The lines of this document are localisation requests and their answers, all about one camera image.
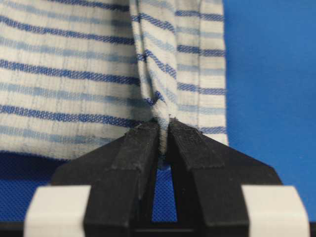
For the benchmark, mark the blue striped white towel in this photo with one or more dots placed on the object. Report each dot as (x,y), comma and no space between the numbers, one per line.
(77,74)

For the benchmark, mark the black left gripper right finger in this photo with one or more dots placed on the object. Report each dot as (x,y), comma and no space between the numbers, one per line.
(221,192)

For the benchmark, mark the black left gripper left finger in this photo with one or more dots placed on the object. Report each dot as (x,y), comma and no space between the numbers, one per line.
(100,193)

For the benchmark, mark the blue table cloth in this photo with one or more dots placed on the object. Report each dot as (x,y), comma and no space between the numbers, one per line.
(270,53)

